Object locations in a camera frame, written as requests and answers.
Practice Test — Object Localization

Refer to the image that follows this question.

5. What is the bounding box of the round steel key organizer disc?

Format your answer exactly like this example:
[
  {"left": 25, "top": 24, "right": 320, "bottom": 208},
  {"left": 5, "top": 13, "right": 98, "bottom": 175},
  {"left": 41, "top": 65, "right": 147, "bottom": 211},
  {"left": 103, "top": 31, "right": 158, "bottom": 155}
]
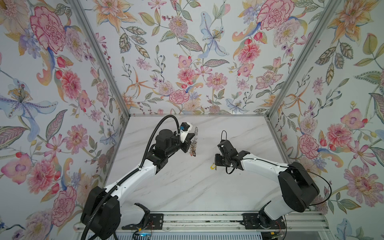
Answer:
[{"left": 189, "top": 127, "right": 199, "bottom": 157}]

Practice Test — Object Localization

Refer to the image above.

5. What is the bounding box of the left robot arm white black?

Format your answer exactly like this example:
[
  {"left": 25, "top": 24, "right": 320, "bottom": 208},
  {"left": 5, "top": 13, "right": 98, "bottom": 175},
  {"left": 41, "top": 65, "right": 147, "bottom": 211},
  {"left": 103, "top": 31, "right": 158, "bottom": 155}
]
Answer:
[{"left": 81, "top": 129, "right": 196, "bottom": 240}]

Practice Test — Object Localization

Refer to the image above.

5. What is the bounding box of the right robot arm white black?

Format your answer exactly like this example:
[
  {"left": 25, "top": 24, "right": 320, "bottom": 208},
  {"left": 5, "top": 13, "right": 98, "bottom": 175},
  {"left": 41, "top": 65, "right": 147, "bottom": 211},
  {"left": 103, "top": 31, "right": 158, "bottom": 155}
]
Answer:
[{"left": 215, "top": 140, "right": 320, "bottom": 224}]

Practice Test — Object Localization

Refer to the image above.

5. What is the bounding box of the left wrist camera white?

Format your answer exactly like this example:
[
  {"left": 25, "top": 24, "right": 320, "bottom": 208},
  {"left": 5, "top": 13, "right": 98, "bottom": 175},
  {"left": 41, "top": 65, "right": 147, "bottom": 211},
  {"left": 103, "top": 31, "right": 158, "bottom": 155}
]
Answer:
[{"left": 179, "top": 122, "right": 193, "bottom": 143}]

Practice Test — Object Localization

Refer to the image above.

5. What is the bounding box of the black corrugated cable conduit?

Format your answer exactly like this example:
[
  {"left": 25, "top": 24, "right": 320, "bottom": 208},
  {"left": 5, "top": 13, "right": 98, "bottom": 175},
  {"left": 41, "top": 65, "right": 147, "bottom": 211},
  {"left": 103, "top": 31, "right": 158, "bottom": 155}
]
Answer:
[{"left": 80, "top": 114, "right": 181, "bottom": 240}]

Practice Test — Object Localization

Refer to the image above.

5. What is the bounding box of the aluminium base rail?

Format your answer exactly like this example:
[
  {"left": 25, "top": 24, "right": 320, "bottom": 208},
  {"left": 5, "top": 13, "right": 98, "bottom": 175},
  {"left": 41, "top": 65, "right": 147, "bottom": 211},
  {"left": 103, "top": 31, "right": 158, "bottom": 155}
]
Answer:
[{"left": 73, "top": 210, "right": 331, "bottom": 233}]

